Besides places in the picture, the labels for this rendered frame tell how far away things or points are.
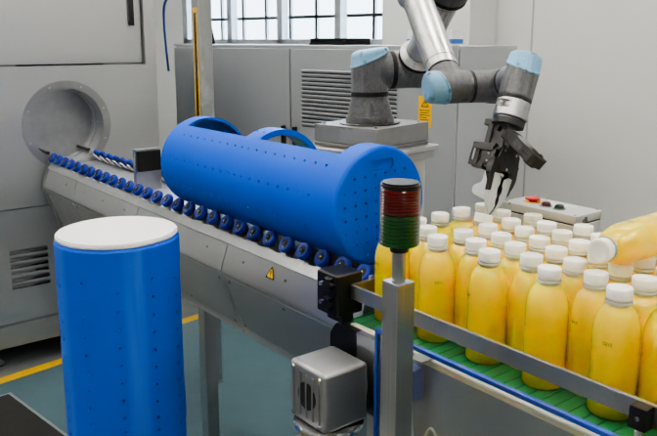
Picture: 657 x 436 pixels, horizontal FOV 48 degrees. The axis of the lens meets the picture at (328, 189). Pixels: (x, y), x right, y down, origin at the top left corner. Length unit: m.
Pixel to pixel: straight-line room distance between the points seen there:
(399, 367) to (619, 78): 3.35
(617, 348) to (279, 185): 0.93
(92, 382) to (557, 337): 1.03
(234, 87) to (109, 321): 2.86
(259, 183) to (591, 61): 2.89
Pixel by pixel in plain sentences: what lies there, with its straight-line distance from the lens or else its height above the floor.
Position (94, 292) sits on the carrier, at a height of 0.93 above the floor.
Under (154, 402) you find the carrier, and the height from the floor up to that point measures 0.65.
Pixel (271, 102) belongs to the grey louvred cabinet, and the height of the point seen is 1.13.
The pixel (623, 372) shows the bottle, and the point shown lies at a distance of 1.23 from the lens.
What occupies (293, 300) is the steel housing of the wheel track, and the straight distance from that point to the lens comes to 1.84.
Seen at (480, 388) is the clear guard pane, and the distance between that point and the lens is 1.24.
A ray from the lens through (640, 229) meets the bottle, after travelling 1.32.
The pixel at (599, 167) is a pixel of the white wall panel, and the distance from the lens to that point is 4.47.
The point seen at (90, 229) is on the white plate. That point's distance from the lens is 1.83.
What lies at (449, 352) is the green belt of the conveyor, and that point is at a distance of 1.43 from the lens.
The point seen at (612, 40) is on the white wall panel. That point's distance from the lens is 4.41.
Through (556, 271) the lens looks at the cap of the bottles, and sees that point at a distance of 1.27.
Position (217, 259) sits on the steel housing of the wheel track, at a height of 0.86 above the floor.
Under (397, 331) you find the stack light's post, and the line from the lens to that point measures 1.19.
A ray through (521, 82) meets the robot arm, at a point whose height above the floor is 1.38.
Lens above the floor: 1.47
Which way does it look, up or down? 11 degrees down
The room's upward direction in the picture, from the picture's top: straight up
